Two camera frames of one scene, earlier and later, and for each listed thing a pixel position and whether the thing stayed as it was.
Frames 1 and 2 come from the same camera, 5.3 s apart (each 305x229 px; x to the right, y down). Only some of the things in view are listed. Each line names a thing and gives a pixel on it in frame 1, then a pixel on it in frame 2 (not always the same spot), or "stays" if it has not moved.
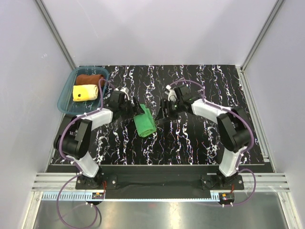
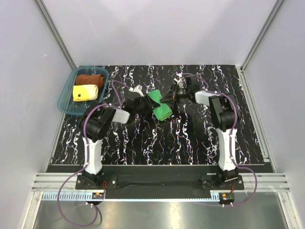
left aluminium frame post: (56, 34) stays
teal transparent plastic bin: (84, 90) stays
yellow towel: (85, 92) stays
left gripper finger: (139, 109) to (153, 104)
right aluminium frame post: (276, 8) stays
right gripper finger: (160, 114) to (167, 98)
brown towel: (91, 79) stays
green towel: (145, 122) to (163, 111)
